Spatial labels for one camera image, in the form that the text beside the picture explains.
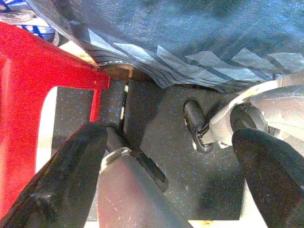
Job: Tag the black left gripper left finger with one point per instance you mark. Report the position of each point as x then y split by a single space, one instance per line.
59 180

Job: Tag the robot black right foot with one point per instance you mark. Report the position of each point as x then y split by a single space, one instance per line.
194 114

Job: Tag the robot grey left leg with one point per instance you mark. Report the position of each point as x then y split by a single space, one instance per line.
133 194

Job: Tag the blue white printed bag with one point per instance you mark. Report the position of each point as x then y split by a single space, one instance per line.
35 29

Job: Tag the robot black foot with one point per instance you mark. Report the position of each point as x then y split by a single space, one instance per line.
152 169
194 114

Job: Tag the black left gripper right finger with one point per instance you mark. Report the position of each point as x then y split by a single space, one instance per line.
275 175

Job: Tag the red plastic stool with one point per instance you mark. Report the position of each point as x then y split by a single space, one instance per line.
23 71

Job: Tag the dark blue denim cover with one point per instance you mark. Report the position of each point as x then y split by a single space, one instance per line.
190 23

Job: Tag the wooden board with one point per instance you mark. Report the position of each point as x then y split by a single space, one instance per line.
118 72

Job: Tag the robot black left foot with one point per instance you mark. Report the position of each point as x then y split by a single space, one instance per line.
152 169

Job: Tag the black striped thin pole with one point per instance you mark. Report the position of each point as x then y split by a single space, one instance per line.
123 104

